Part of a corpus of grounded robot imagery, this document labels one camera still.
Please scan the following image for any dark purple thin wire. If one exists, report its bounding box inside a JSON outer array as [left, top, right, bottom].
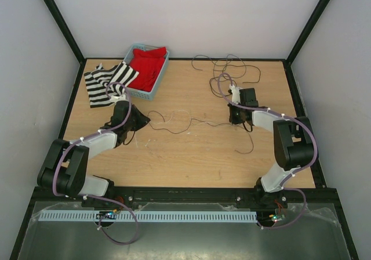
[[147, 110, 256, 155]]

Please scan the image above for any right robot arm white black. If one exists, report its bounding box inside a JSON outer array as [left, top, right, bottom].
[[228, 85, 318, 207]]

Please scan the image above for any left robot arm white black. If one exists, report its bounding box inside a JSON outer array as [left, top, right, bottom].
[[37, 101, 151, 207]]

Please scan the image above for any translucent white zip tie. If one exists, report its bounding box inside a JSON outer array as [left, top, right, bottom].
[[133, 131, 138, 148]]

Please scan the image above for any black white striped cloth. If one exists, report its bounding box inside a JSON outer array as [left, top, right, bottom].
[[84, 61, 139, 108]]

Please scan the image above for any red cloth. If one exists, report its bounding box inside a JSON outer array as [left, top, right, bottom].
[[128, 47, 167, 92]]

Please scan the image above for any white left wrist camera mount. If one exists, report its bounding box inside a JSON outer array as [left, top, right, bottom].
[[110, 94, 128, 103]]

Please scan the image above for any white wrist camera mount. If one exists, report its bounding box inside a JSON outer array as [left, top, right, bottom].
[[229, 85, 242, 104], [110, 94, 128, 103]]

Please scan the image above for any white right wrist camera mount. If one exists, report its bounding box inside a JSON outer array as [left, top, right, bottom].
[[229, 85, 242, 104]]

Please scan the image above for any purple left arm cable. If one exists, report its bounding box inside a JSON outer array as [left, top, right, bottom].
[[52, 82, 140, 245]]

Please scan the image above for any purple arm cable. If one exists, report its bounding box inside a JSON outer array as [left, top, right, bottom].
[[217, 73, 318, 231], [52, 82, 140, 245]]

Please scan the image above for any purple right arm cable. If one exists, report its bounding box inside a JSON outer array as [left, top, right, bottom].
[[217, 73, 318, 231]]

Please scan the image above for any light blue slotted cable duct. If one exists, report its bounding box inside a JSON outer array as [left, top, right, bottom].
[[37, 210, 257, 223]]

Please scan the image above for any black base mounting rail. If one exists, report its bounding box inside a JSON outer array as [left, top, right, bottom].
[[31, 187, 341, 211]]

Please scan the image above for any black cage frame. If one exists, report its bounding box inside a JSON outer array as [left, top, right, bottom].
[[10, 0, 358, 259]]

